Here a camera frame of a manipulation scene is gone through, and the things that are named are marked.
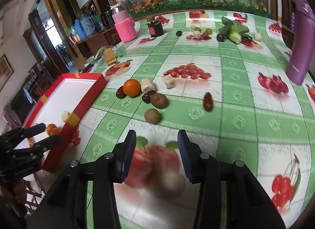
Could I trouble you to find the purple thermos bottle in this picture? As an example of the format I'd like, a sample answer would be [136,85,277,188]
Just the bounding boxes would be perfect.
[286,0,314,85]

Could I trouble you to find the small beige fruit chunk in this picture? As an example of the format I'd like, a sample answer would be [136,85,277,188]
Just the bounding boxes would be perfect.
[162,76,175,89]

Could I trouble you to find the dark red jar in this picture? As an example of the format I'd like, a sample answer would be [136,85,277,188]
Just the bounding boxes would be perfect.
[147,20,164,37]

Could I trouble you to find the small white fruit piece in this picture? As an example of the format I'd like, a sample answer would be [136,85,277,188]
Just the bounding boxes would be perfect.
[61,111,71,122]

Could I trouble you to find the dark red dried date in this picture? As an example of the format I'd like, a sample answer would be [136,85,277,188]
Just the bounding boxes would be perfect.
[203,92,214,112]

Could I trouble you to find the dark jujube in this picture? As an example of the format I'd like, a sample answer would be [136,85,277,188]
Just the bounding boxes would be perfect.
[142,90,157,104]

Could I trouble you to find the left hand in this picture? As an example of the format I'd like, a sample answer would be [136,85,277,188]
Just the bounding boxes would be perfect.
[1,179,27,209]

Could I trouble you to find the pink sleeved bottle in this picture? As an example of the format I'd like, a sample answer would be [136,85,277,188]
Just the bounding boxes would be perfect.
[111,3,137,43]

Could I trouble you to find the dark red jujube date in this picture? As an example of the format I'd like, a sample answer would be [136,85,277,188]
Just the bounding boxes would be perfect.
[116,86,127,99]

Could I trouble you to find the brown kiwi fruit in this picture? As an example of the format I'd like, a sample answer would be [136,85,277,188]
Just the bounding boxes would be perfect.
[151,93,169,109]
[144,108,162,124]

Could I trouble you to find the grey blue kettle jug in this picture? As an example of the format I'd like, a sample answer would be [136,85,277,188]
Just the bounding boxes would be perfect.
[80,14,98,37]

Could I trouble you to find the red white tray box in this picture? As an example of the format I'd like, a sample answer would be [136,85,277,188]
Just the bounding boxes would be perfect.
[25,73,107,173]

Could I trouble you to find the beige cube fruit chunk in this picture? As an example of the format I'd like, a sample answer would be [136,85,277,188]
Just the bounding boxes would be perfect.
[140,78,156,93]

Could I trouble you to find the blue thermos jug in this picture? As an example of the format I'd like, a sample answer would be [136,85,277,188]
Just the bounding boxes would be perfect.
[74,19,86,40]

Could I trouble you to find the orange tangerine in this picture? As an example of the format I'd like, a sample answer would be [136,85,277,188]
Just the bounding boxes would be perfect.
[46,123,58,136]
[123,79,141,97]
[50,128,61,136]

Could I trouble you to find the green leafy vegetable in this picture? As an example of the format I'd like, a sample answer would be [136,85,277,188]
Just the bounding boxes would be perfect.
[217,17,253,44]

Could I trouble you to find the small dark round fruit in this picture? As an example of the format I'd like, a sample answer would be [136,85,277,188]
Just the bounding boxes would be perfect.
[176,30,183,36]

